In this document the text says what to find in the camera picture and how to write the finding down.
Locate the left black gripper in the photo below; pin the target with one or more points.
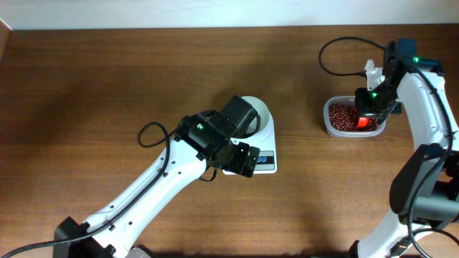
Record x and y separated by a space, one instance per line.
235 164

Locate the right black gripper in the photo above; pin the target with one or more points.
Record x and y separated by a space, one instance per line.
362 107

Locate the orange measuring scoop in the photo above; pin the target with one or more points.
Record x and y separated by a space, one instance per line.
362 122

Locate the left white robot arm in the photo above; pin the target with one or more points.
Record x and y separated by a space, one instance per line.
210 139

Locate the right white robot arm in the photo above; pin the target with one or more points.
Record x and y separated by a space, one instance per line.
423 196

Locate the white digital kitchen scale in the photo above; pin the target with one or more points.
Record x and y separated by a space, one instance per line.
267 160

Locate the white round bowl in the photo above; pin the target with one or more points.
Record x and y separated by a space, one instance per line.
263 112

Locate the clear plastic container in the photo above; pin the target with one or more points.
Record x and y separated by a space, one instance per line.
347 100

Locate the red beans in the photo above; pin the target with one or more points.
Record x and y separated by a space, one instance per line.
344 118

